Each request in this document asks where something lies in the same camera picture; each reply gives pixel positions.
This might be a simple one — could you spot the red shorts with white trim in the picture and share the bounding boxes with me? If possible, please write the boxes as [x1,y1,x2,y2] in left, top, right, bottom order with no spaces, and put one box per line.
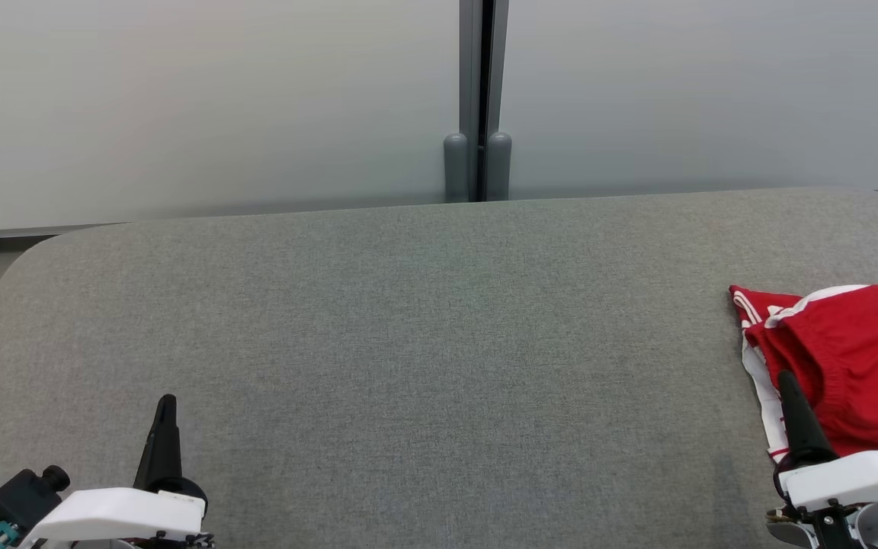
[744,284,878,458]

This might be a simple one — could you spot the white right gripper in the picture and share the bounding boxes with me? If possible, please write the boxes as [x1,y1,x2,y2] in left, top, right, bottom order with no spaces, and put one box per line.
[773,370,878,515]

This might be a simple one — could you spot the grey fabric sofa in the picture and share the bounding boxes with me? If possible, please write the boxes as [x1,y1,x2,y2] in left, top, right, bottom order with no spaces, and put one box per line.
[0,187,878,549]

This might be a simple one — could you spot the grey aluminium partition post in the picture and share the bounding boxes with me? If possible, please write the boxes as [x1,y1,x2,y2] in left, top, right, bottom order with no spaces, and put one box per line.
[458,0,510,203]

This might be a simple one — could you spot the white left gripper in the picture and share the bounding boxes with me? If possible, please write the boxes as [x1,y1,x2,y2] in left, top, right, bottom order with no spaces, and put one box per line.
[20,394,211,549]

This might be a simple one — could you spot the grey rounded partition foot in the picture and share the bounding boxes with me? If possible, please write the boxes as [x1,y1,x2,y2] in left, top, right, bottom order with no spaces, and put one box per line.
[485,131,513,201]
[443,133,470,204]

